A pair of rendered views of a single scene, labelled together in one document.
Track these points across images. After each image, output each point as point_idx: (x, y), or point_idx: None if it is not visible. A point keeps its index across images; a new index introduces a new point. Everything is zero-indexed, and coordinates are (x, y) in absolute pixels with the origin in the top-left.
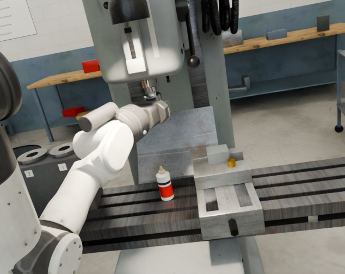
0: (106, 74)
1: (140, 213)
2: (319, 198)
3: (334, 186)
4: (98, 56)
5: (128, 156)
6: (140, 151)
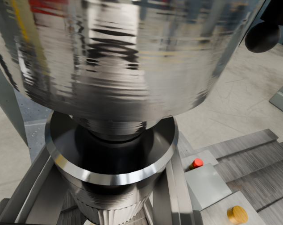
0: None
1: None
2: (282, 210)
3: (279, 183)
4: None
5: (6, 114)
6: (29, 117)
